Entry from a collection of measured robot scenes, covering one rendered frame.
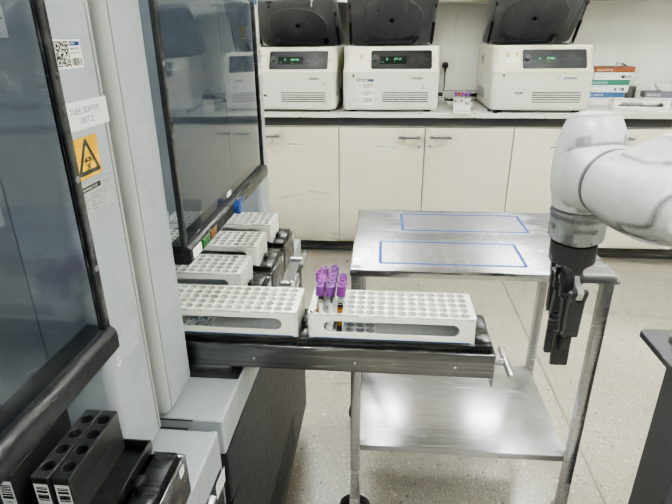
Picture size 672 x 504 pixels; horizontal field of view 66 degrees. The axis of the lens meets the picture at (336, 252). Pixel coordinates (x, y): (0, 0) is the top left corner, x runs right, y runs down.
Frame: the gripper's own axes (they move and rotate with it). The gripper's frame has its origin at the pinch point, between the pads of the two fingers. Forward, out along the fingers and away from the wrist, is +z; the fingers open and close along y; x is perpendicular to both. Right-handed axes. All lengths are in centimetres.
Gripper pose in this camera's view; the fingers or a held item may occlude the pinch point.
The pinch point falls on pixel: (557, 342)
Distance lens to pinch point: 105.4
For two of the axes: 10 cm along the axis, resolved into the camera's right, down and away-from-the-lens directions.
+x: 10.0, 0.2, -0.9
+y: -0.9, 3.9, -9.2
